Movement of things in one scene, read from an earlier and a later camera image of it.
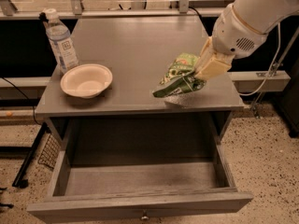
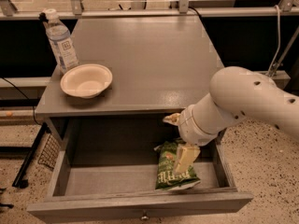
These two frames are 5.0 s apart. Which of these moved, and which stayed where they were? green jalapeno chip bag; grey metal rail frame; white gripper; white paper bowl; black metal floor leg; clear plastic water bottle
Moved: white gripper; green jalapeno chip bag
Stayed: white paper bowl; clear plastic water bottle; black metal floor leg; grey metal rail frame
